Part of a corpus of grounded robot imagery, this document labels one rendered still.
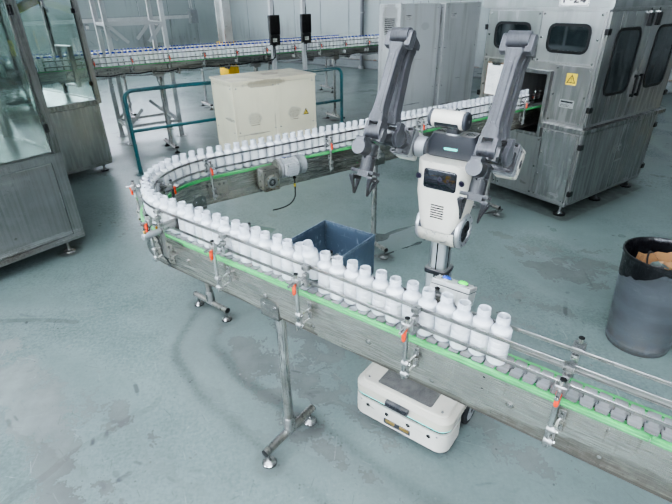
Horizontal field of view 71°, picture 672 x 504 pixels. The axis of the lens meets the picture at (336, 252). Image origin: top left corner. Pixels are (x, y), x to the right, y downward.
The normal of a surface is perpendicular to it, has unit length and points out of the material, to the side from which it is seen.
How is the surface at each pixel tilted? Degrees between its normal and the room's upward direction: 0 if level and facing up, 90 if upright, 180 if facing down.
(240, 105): 90
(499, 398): 90
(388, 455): 0
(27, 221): 90
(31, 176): 90
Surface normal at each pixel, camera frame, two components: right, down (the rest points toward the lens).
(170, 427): -0.01, -0.88
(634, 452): -0.59, 0.39
